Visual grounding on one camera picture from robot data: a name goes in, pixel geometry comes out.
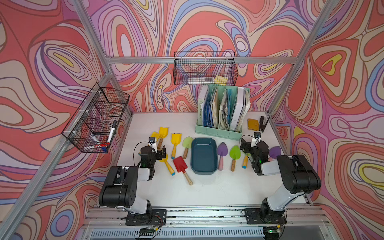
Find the yellow shovel wooden handle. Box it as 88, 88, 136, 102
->
157, 127, 169, 150

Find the wire basket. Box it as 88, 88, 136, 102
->
173, 50, 239, 86
62, 83, 130, 154

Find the clear box in basket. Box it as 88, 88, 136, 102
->
188, 77, 215, 85

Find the yellow sponge in basket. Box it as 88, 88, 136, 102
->
214, 75, 228, 86

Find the green file organizer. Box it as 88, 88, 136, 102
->
195, 85, 251, 141

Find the yellow round shovel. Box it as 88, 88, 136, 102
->
151, 132, 161, 141

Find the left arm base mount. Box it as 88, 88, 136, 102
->
121, 209, 167, 227

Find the back wire basket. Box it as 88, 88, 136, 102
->
173, 50, 239, 86

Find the black stapler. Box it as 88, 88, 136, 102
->
259, 112, 270, 133

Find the purple trowel pink handle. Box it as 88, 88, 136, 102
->
268, 146, 282, 162
217, 142, 228, 171

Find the green trowel wooden handle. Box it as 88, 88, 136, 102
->
230, 145, 241, 172

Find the yellow sticky note pad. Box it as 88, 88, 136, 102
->
247, 119, 260, 131

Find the red square shovel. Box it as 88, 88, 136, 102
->
173, 156, 193, 186

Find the white book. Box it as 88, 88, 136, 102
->
230, 87, 246, 132

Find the teal storage box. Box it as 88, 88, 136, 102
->
191, 138, 219, 175

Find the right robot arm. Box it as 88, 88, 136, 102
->
239, 132, 322, 223

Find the green trowel yellow handle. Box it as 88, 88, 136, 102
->
242, 154, 250, 169

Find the left wire basket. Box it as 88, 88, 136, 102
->
62, 83, 130, 154

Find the yellow square shovel yellow handle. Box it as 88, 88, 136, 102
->
171, 133, 182, 159

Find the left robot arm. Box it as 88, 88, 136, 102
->
99, 137, 167, 215

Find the blue folder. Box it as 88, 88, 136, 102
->
203, 89, 214, 128

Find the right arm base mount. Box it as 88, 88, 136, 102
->
243, 208, 287, 225

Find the black white marker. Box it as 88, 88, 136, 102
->
107, 120, 118, 145

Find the yellow shovel blue-tipped handle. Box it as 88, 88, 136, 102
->
160, 155, 176, 176

